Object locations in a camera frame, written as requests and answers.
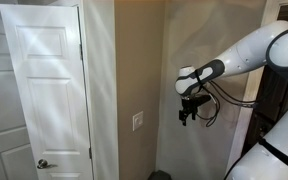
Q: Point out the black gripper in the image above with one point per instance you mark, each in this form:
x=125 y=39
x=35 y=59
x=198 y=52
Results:
x=190 y=105

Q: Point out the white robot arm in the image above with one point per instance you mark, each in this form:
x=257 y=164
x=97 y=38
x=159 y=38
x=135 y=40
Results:
x=268 y=45

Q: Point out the dark object on floor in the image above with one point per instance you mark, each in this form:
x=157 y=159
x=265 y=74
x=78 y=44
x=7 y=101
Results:
x=159 y=175

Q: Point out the black door hinge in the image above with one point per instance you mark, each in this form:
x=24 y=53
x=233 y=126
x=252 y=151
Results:
x=81 y=52

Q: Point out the white panel door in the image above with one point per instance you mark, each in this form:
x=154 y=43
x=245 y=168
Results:
x=44 y=45

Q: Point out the white closet door behind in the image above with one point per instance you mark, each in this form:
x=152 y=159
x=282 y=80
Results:
x=16 y=159

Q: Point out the white wall light switch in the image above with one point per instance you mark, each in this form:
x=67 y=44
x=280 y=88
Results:
x=138 y=120

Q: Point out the white door frame right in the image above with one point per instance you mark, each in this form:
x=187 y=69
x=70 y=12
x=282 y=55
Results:
x=270 y=14

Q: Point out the silver door lever handle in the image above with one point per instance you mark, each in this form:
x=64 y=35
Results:
x=43 y=164

